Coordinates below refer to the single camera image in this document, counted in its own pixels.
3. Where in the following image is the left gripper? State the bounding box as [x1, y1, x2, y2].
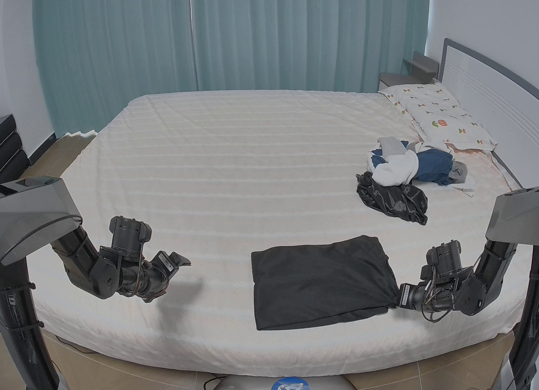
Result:
[122, 250, 193, 302]

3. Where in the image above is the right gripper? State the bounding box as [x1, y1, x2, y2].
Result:
[398, 282, 434, 311]

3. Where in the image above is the black T-shirt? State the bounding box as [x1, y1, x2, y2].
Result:
[251, 234, 400, 331]

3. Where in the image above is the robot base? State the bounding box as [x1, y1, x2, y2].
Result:
[215, 375, 351, 390]

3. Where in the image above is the bed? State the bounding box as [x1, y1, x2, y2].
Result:
[29, 37, 539, 377]

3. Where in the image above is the pile of clothes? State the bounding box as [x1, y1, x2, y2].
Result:
[368, 136, 476, 198]

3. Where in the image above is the black shiny garment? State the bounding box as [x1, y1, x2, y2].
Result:
[356, 171, 429, 225]

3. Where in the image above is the white printed pillow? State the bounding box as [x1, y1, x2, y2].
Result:
[378, 81, 498, 151]

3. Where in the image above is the black chest of drawers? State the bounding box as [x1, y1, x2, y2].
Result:
[0, 114, 30, 183]

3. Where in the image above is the grey bedside table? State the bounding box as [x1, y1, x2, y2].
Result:
[379, 51, 439, 88]

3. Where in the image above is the blue-green curtain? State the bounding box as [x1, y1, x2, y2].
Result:
[33, 0, 198, 136]
[191, 0, 431, 94]

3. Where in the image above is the black cable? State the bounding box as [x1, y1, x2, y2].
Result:
[421, 306, 453, 323]

